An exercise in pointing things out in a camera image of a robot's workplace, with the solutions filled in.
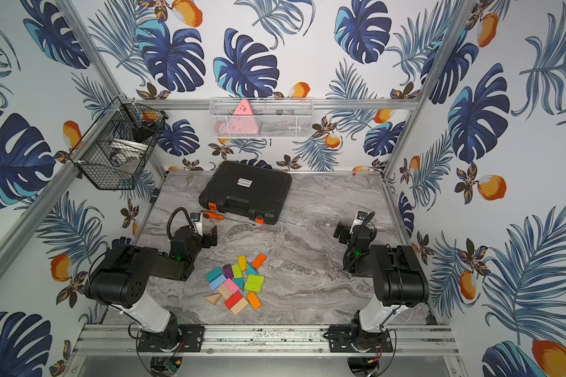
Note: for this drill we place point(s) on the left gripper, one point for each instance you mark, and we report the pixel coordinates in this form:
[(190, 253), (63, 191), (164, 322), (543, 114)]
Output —
[(207, 235)]

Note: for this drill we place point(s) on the pink triangle card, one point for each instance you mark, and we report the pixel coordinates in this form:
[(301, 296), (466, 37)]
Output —
[(243, 121)]

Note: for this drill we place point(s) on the black plastic tool case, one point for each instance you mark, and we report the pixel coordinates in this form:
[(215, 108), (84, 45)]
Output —
[(255, 193)]

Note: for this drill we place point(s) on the orange rectangular block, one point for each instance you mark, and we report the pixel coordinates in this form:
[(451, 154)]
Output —
[(254, 300)]

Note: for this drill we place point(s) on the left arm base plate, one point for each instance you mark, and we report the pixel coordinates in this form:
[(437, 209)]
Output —
[(187, 338)]

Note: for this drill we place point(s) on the teal rectangular block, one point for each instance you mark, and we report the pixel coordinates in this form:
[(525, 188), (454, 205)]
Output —
[(214, 274)]

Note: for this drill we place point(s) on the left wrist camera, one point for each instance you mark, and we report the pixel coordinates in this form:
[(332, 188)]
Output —
[(196, 219)]

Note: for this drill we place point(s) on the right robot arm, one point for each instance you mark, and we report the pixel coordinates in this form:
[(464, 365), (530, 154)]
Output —
[(398, 280)]

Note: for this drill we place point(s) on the orange handled screwdriver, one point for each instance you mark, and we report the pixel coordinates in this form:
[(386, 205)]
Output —
[(214, 216)]

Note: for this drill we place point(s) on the pink block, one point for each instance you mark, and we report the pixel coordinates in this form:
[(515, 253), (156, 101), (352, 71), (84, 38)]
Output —
[(231, 286)]

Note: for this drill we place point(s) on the natural wood rectangular block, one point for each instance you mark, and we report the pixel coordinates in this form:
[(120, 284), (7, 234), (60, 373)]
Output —
[(239, 306)]

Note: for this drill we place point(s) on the natural wood triangle block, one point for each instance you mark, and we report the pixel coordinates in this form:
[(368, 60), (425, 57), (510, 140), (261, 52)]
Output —
[(214, 299)]

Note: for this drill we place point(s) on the yellow block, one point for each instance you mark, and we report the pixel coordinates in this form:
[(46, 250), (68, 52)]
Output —
[(242, 262)]

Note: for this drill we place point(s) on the light blue block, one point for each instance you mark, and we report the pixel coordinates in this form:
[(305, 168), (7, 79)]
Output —
[(221, 279)]

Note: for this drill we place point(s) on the purple block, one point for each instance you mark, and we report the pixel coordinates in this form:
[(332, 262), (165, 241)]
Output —
[(228, 272)]

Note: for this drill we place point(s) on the teal triangle block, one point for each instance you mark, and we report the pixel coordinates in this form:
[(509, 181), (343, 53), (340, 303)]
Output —
[(250, 270)]

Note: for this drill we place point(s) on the aluminium front rail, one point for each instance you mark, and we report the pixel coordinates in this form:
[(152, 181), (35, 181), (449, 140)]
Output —
[(272, 341)]

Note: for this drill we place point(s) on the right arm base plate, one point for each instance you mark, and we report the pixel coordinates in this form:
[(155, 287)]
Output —
[(352, 339)]

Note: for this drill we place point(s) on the light green narrow block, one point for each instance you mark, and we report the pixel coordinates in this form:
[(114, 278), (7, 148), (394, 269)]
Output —
[(237, 273)]

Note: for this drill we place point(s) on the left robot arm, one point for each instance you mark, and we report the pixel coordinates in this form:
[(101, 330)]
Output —
[(121, 278)]

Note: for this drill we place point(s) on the white mesh wall basket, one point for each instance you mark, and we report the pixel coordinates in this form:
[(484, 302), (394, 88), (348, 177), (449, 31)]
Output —
[(276, 117)]

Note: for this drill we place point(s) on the small teal block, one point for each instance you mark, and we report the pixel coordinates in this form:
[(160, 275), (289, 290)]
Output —
[(240, 282)]

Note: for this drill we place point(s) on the red block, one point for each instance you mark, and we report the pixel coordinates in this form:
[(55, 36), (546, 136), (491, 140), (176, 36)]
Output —
[(233, 300)]

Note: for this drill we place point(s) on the black wire basket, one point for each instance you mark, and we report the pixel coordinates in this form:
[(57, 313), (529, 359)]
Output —
[(114, 152)]

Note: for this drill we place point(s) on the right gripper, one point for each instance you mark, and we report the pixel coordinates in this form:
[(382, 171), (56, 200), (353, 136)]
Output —
[(344, 231)]

